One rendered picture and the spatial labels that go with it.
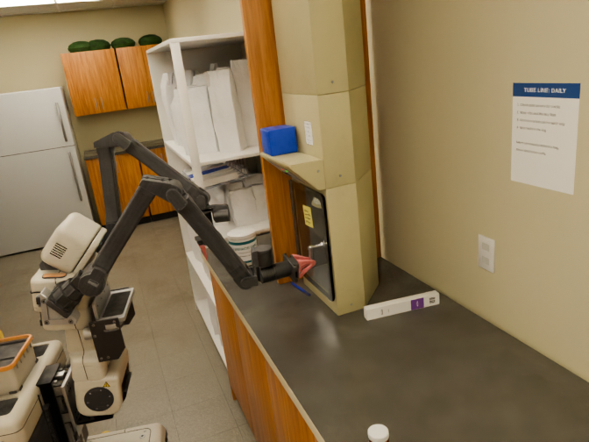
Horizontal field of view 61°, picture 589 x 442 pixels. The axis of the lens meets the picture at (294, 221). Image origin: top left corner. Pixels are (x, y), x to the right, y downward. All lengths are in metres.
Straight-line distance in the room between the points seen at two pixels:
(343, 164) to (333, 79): 0.27
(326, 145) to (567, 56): 0.70
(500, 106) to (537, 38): 0.21
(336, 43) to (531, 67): 0.56
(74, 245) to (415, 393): 1.17
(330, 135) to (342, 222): 0.30
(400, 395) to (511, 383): 0.30
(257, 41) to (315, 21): 0.38
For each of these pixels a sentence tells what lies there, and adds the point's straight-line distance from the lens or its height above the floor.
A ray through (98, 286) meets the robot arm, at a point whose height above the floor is 1.23.
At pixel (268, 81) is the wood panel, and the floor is 1.76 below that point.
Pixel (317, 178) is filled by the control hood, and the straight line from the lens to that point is 1.62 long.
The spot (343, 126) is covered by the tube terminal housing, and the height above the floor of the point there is 1.60.
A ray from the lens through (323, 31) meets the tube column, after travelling 1.61.
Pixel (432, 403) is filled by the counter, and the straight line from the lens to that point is 1.43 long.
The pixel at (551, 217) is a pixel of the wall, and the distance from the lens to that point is 1.51.
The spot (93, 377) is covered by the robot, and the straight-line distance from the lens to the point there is 2.03.
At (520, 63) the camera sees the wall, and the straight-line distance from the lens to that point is 1.52.
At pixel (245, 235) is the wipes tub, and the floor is 1.09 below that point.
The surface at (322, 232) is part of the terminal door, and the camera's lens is 1.72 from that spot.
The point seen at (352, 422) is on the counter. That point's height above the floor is 0.94.
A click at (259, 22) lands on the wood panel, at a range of 1.93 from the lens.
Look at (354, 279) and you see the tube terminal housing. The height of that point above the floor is 1.06.
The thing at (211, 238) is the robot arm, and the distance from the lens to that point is 1.62.
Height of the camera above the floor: 1.83
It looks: 18 degrees down
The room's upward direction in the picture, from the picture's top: 7 degrees counter-clockwise
